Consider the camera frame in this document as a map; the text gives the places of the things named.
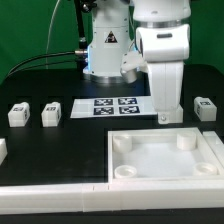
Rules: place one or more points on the white front fence bar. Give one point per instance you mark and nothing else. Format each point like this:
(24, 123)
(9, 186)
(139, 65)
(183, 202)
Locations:
(111, 197)

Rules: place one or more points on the white left fence block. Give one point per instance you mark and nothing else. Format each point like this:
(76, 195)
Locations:
(3, 150)

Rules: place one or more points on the white sheet with markers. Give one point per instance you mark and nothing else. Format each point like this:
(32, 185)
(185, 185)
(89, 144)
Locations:
(112, 107)

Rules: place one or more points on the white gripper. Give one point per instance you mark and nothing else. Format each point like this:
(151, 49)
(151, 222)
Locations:
(169, 116)

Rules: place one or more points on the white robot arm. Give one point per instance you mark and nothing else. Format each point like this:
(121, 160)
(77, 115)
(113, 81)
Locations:
(149, 36)

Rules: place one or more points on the white square tabletop part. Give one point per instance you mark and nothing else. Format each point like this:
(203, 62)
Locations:
(161, 154)

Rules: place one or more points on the black camera pole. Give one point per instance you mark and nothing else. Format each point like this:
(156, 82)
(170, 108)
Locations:
(80, 30)

